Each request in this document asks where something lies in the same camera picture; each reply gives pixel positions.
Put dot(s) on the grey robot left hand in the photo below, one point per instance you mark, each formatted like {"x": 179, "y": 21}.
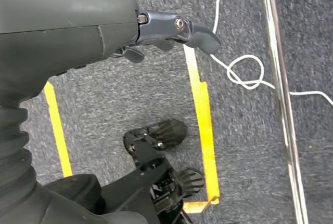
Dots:
{"x": 52, "y": 26}

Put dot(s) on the stainless steel workbench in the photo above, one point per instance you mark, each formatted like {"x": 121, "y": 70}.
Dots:
{"x": 281, "y": 78}

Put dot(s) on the dark robot torso shell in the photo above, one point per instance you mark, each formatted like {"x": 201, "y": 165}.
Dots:
{"x": 72, "y": 195}

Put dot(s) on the black robot foot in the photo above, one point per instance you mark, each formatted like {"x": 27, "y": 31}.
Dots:
{"x": 192, "y": 181}
{"x": 169, "y": 133}

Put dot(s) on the black robot leg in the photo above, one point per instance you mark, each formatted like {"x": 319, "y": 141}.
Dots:
{"x": 146, "y": 181}

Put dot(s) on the yellow floor tape square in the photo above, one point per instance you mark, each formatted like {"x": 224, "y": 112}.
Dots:
{"x": 205, "y": 119}

